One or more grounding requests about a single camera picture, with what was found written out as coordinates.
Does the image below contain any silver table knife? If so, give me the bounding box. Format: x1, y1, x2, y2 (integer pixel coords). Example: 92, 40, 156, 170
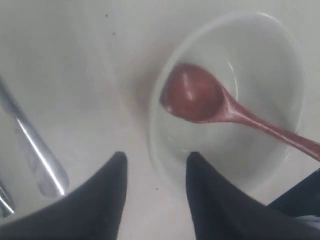
0, 185, 15, 219

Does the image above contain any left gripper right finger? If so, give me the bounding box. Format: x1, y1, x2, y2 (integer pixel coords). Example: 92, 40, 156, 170
186, 152, 320, 240

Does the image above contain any brown wooden spoon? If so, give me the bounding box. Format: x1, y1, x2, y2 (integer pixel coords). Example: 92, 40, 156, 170
160, 63, 320, 161

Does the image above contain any grey ceramic bowl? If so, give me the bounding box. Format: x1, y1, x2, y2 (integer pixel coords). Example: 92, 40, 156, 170
148, 12, 305, 196

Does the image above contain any silver fork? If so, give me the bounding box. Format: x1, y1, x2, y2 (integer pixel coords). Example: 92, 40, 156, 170
0, 79, 70, 197

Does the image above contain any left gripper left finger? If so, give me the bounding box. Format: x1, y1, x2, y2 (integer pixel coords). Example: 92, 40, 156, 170
0, 151, 128, 240

